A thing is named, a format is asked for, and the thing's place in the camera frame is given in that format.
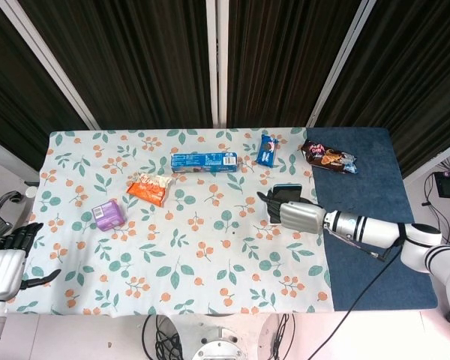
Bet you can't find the white partition frame post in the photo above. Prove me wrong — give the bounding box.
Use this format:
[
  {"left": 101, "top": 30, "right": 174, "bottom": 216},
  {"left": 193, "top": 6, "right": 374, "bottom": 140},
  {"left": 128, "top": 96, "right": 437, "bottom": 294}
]
[
  {"left": 306, "top": 0, "right": 373, "bottom": 128},
  {"left": 205, "top": 0, "right": 230, "bottom": 128},
  {"left": 402, "top": 135, "right": 450, "bottom": 185},
  {"left": 0, "top": 0, "right": 101, "bottom": 131}
]

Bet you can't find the black smartphone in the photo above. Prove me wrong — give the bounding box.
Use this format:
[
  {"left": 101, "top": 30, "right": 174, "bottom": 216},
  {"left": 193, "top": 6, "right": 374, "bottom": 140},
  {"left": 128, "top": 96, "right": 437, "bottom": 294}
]
[{"left": 271, "top": 183, "right": 303, "bottom": 203}]

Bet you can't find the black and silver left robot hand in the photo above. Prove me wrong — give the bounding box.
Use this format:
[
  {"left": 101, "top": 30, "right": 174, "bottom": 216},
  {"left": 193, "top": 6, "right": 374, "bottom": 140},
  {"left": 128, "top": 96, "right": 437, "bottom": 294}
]
[{"left": 0, "top": 222, "right": 62, "bottom": 301}]

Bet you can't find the long blue cookie box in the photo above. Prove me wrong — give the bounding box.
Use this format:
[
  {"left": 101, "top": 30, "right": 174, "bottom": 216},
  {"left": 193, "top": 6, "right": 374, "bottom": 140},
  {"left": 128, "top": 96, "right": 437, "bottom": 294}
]
[{"left": 170, "top": 151, "right": 239, "bottom": 174}]

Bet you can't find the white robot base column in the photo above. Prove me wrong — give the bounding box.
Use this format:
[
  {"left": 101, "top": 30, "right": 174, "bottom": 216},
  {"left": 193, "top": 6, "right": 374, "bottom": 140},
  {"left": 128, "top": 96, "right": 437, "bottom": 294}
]
[{"left": 191, "top": 325, "right": 248, "bottom": 360}]

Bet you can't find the small purple box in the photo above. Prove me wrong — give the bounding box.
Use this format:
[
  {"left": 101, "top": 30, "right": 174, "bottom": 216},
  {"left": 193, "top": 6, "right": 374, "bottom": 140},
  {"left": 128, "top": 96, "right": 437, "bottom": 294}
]
[{"left": 91, "top": 199, "right": 128, "bottom": 232}]

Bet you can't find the floral patterned tablecloth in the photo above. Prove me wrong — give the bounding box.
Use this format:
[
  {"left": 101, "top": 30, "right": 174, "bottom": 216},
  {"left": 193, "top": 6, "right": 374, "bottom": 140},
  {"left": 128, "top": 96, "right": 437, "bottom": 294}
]
[{"left": 16, "top": 127, "right": 333, "bottom": 316}]

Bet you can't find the thin black floor cable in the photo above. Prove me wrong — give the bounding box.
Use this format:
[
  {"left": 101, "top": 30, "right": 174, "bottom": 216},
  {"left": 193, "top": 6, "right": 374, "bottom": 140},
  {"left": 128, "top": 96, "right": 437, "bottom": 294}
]
[{"left": 421, "top": 174, "right": 450, "bottom": 233}]

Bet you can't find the orange and white snack bag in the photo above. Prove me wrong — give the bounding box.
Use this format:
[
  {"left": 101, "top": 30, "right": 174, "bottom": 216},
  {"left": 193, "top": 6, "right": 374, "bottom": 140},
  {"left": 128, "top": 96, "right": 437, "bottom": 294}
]
[{"left": 126, "top": 172, "right": 173, "bottom": 207}]

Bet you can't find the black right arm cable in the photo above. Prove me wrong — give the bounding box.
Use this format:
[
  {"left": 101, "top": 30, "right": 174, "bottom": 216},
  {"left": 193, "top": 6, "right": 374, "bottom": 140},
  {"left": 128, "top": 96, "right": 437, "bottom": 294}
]
[{"left": 328, "top": 224, "right": 408, "bottom": 360}]

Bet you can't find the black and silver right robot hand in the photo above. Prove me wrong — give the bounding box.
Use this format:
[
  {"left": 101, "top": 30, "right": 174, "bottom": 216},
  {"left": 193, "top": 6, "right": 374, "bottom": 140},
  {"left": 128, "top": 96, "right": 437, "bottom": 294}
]
[{"left": 256, "top": 187, "right": 327, "bottom": 236}]

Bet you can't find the dark brown cookie pack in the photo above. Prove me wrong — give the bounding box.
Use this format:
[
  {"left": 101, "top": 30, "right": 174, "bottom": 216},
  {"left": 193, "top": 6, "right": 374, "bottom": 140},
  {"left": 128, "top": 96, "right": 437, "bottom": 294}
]
[{"left": 299, "top": 139, "right": 359, "bottom": 176}]

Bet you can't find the dark ribbed partition panel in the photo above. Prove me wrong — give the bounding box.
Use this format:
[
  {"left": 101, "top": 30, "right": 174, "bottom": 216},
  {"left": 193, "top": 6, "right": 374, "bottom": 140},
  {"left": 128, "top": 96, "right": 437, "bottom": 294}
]
[
  {"left": 17, "top": 0, "right": 214, "bottom": 131},
  {"left": 316, "top": 0, "right": 450, "bottom": 179},
  {"left": 0, "top": 0, "right": 90, "bottom": 173},
  {"left": 226, "top": 0, "right": 362, "bottom": 128}
]

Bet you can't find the white phone stand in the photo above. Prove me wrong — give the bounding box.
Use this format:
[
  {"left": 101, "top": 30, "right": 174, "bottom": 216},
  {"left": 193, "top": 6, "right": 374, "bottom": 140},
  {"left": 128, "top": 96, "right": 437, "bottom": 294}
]
[{"left": 265, "top": 209, "right": 286, "bottom": 227}]

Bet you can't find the dark blue felt mat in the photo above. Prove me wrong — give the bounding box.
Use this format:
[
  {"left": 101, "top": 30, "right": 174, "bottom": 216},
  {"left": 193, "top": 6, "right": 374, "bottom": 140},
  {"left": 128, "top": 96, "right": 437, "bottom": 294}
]
[{"left": 305, "top": 127, "right": 438, "bottom": 312}]

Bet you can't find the black cable bundle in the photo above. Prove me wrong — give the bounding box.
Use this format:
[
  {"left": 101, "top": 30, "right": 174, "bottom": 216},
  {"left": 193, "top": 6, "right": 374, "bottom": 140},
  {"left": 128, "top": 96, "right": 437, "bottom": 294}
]
[
  {"left": 141, "top": 314, "right": 188, "bottom": 360},
  {"left": 271, "top": 313, "right": 296, "bottom": 360}
]

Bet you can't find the blue sandwich cookie pack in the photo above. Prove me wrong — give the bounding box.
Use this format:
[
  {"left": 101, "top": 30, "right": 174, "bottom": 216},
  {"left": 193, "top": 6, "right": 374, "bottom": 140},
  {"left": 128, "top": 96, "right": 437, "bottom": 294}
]
[{"left": 256, "top": 133, "right": 279, "bottom": 168}]

